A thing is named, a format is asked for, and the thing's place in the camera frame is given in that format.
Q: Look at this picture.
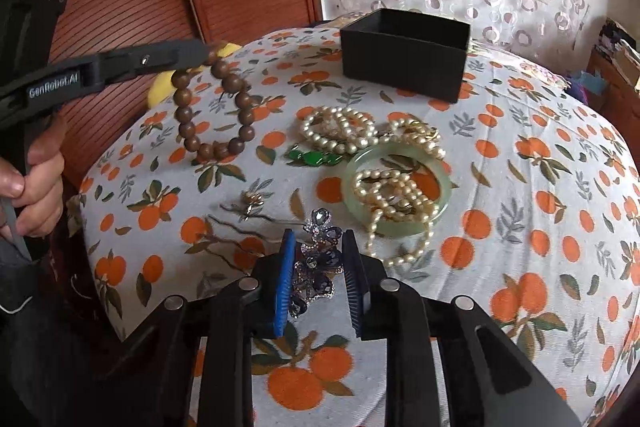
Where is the purple rhinestone brooch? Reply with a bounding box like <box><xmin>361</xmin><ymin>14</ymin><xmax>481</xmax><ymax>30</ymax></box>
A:
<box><xmin>288</xmin><ymin>208</ymin><xmax>343</xmax><ymax>319</ymax></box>

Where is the long pearl necklace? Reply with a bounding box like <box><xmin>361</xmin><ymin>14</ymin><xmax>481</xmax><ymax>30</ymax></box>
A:
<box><xmin>351</xmin><ymin>167</ymin><xmax>443</xmax><ymax>269</ymax></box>

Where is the brown wooden bead bracelet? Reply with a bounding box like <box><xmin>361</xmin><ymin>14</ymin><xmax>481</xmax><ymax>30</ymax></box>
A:
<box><xmin>170</xmin><ymin>44</ymin><xmax>257</xmax><ymax>162</ymax></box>

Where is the round pearl bracelet cluster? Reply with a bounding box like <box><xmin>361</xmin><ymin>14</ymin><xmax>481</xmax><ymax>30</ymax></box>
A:
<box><xmin>299</xmin><ymin>106</ymin><xmax>378</xmax><ymax>156</ymax></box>

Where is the black square jewelry box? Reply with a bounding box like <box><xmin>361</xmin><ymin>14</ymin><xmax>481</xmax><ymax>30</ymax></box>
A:
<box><xmin>341</xmin><ymin>9</ymin><xmax>471</xmax><ymax>104</ymax></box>

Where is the person's left hand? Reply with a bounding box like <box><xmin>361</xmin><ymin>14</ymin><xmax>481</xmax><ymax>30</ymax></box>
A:
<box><xmin>1</xmin><ymin>114</ymin><xmax>66</xmax><ymax>237</ymax></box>

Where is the yellow striped plush toy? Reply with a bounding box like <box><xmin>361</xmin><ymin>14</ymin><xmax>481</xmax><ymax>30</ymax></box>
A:
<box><xmin>146</xmin><ymin>43</ymin><xmax>241</xmax><ymax>109</ymax></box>

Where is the pale green jade bangle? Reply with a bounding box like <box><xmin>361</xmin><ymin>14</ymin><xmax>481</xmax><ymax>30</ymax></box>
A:
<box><xmin>341</xmin><ymin>142</ymin><xmax>451</xmax><ymax>228</ymax></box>

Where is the small gold pearl brooch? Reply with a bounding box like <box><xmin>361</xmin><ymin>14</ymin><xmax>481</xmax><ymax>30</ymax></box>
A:
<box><xmin>241</xmin><ymin>191</ymin><xmax>265</xmax><ymax>220</ymax></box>

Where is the green jade pendant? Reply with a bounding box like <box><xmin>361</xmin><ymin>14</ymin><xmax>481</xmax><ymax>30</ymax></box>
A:
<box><xmin>285</xmin><ymin>144</ymin><xmax>343</xmax><ymax>168</ymax></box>

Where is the orange print bed cloth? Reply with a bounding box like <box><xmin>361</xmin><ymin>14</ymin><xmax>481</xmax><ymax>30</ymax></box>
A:
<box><xmin>78</xmin><ymin>28</ymin><xmax>639</xmax><ymax>426</ymax></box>

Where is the teal cloth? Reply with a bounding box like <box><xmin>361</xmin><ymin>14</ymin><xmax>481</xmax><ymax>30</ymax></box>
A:
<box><xmin>565</xmin><ymin>70</ymin><xmax>606</xmax><ymax>105</ymax></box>

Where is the wooden side cabinet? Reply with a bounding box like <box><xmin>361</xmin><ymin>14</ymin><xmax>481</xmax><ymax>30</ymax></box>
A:
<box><xmin>587</xmin><ymin>48</ymin><xmax>640</xmax><ymax>154</ymax></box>

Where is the stack of papers and boxes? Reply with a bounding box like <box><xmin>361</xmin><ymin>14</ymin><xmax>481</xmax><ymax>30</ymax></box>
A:
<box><xmin>596</xmin><ymin>18</ymin><xmax>639</xmax><ymax>92</ymax></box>

